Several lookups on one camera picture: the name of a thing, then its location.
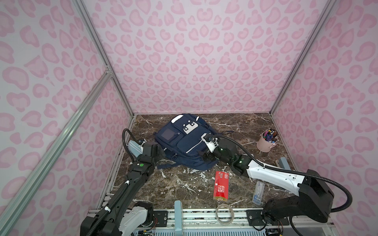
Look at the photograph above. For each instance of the navy blue student backpack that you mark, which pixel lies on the navy blue student backpack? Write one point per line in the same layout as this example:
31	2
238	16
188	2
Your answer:
181	141

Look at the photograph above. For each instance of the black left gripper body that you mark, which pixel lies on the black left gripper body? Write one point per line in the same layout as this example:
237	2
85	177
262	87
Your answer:
158	154

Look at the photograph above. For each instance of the red rectangular box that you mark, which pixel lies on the red rectangular box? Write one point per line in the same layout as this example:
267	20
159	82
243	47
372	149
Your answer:
221	186

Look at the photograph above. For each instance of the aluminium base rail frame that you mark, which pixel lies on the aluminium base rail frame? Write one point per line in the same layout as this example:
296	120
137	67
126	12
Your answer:
202	222

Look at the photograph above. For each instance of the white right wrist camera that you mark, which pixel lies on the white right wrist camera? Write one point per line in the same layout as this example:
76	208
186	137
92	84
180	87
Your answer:
208	140

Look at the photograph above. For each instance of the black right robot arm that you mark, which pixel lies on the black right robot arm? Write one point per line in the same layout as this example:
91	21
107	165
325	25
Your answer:
313	196

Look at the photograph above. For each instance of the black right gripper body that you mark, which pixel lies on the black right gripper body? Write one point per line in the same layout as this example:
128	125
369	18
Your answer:
217	154

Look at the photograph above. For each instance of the teal ruler stand post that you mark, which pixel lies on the teal ruler stand post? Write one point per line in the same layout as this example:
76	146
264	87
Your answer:
178	218

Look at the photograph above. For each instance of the pink pen holder cup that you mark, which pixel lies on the pink pen holder cup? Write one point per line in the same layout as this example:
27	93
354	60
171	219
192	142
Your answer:
268	139

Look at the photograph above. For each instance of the light blue pencil pouch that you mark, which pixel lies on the light blue pencil pouch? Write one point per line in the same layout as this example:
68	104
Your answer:
136	148

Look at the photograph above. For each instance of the clear tape roll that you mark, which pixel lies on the clear tape roll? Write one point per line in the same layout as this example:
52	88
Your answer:
224	214

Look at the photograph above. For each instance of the clear plastic pen case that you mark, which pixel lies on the clear plastic pen case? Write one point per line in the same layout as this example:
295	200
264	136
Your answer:
258	194

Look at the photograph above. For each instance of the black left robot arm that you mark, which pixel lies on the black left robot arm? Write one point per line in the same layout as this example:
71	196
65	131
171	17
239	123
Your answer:
114	219

